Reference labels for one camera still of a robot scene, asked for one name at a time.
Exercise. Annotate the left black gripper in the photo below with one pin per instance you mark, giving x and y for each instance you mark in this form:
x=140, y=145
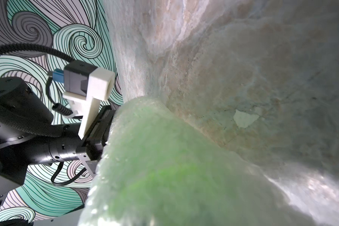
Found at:
x=90, y=149

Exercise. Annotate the green plastic wine glass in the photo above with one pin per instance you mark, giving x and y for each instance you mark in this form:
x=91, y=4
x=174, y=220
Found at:
x=162, y=172

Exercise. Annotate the clear bubble wrap sheet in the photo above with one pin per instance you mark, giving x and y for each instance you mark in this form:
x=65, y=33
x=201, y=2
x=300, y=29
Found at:
x=262, y=203

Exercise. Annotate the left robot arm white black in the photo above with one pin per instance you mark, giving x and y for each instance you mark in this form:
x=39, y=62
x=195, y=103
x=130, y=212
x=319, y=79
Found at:
x=32, y=134

